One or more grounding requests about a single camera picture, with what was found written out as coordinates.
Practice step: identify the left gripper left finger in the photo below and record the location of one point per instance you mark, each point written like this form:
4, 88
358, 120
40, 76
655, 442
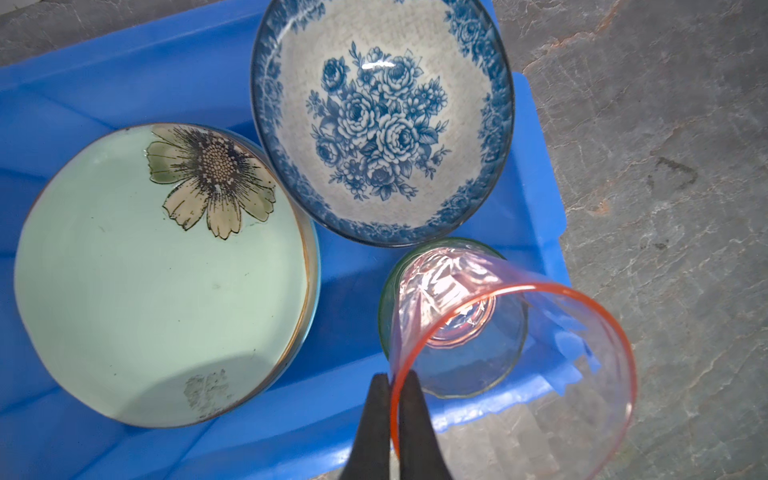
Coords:
370, 454

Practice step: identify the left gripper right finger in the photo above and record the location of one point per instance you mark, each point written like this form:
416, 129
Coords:
420, 456

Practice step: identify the pink transparent cup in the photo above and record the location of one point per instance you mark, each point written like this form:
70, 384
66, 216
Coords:
571, 394

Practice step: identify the green transparent cup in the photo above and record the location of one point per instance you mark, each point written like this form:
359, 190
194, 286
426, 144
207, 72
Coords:
447, 313

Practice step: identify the light green flower plate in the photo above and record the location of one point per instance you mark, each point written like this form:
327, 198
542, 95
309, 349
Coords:
164, 276

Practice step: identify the dark rimmed bottom bowl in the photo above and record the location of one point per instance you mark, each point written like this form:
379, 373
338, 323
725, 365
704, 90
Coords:
388, 122

